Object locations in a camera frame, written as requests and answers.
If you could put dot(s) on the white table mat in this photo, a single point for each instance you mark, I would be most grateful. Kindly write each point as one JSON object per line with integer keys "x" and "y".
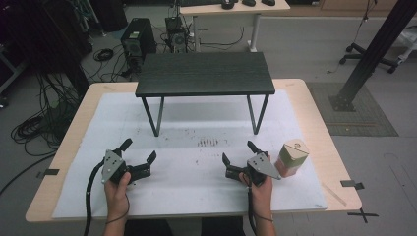
{"x": 196, "y": 193}

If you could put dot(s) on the black computer tower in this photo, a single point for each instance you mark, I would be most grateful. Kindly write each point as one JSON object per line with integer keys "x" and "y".
{"x": 137, "y": 39}

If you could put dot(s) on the black office chair base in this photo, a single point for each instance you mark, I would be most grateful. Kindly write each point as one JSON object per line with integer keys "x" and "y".
{"x": 364, "y": 52}

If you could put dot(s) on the person's right hand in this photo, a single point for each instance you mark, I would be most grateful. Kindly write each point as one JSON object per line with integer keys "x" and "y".
{"x": 262, "y": 196}

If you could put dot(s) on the black metal post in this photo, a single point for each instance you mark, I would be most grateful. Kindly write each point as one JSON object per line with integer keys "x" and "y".
{"x": 370, "y": 55}

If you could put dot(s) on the dark panel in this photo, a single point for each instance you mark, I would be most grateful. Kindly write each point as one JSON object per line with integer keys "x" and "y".
{"x": 42, "y": 39}

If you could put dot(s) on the grey floor mat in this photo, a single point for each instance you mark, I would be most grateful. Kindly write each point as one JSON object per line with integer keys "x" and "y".
{"x": 367, "y": 121}

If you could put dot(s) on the black computer mouse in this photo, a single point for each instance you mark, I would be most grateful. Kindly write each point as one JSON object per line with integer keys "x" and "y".
{"x": 249, "y": 2}
{"x": 268, "y": 2}
{"x": 227, "y": 4}

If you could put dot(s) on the black keyboard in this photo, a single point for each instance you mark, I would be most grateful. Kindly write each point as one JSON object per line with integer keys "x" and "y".
{"x": 200, "y": 2}

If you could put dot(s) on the person's left hand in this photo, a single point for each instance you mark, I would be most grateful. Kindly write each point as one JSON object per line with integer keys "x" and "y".
{"x": 116, "y": 196}

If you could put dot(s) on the black tape strip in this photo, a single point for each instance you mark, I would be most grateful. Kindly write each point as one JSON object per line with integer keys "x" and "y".
{"x": 350, "y": 184}
{"x": 49, "y": 172}

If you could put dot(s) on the small open-frame computer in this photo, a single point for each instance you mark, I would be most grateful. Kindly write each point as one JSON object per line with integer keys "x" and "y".
{"x": 177, "y": 37}

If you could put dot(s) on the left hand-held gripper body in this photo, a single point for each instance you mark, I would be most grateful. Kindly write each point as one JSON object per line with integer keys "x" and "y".
{"x": 111, "y": 164}

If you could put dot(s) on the black shelf with metal legs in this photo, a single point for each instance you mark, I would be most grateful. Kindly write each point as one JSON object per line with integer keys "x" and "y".
{"x": 203, "y": 73}

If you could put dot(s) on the white desk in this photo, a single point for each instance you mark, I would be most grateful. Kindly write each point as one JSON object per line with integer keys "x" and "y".
{"x": 236, "y": 8}

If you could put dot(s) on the green and orange carton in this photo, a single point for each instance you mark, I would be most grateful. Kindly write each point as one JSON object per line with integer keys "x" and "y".
{"x": 290, "y": 159}

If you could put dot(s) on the black wrist band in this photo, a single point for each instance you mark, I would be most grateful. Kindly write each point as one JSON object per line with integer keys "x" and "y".
{"x": 128, "y": 206}
{"x": 264, "y": 219}

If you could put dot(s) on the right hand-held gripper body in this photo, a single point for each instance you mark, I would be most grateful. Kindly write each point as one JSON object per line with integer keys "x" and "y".
{"x": 262, "y": 165}

